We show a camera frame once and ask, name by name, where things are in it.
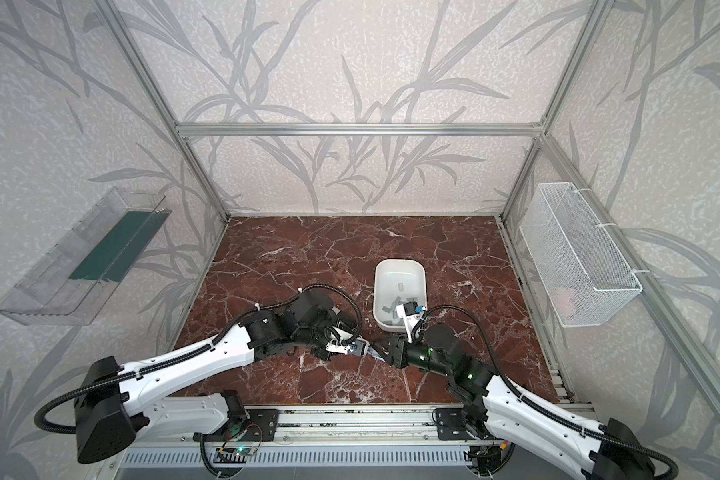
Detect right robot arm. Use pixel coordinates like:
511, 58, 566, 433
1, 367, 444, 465
371, 324, 679, 479

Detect white wire mesh basket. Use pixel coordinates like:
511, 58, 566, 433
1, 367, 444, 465
520, 182, 643, 328

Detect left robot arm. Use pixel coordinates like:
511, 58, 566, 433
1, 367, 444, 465
34, 284, 367, 464

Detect clear acrylic wall shelf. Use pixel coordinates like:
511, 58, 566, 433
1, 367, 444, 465
0, 187, 172, 326

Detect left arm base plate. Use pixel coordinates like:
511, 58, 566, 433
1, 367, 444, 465
215, 408, 279, 443

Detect aluminium front rail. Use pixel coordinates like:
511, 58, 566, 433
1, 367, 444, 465
101, 403, 595, 448

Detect white oval tray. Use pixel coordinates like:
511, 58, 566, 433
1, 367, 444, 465
372, 259, 428, 333

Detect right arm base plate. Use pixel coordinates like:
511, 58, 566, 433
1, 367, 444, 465
432, 406, 474, 441

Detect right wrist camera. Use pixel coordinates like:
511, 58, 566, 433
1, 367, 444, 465
395, 301, 426, 344

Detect staple strips in tray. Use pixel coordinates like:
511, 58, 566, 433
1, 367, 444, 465
380, 282, 421, 321

